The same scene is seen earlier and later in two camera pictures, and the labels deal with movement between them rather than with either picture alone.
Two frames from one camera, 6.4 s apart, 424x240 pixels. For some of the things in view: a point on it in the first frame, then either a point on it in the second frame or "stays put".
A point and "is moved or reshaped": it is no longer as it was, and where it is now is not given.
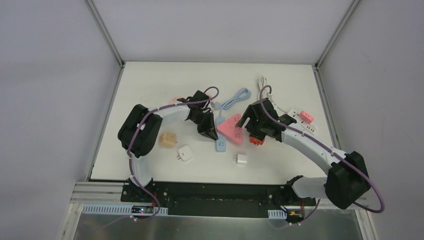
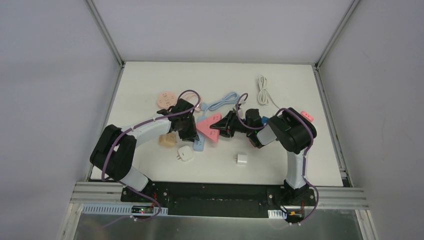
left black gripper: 205,122 → 189,129
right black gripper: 253,125 → 232,125
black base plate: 218,198 stays put
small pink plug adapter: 306,117 stays put
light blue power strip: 221,142 → 198,145
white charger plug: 185,153 stays put
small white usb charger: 241,158 stays put
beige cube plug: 167,139 stays put
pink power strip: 228,129 is moved or reshaped
